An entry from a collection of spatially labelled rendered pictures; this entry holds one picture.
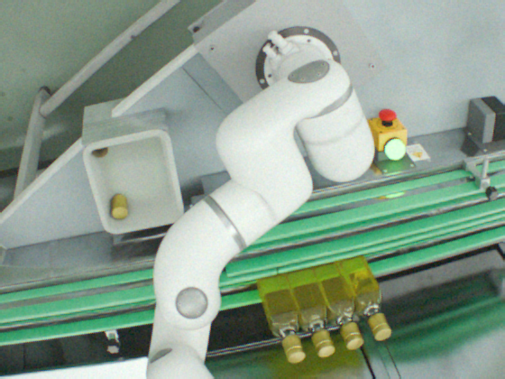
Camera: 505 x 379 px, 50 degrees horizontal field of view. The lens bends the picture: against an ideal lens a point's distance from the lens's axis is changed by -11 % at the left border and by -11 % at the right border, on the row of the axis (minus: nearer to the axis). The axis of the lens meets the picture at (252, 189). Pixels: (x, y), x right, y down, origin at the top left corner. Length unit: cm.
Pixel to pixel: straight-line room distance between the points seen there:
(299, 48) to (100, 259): 61
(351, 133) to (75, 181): 68
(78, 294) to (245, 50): 61
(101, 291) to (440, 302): 78
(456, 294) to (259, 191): 81
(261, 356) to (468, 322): 49
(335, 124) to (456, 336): 74
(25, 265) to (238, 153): 74
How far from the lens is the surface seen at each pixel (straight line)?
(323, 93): 74
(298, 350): 110
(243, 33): 103
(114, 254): 128
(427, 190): 126
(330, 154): 79
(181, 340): 87
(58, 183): 128
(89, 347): 142
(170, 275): 72
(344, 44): 107
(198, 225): 75
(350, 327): 114
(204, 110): 120
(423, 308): 141
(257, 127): 72
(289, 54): 101
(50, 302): 126
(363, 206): 121
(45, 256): 134
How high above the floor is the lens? 179
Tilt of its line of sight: 52 degrees down
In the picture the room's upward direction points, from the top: 160 degrees clockwise
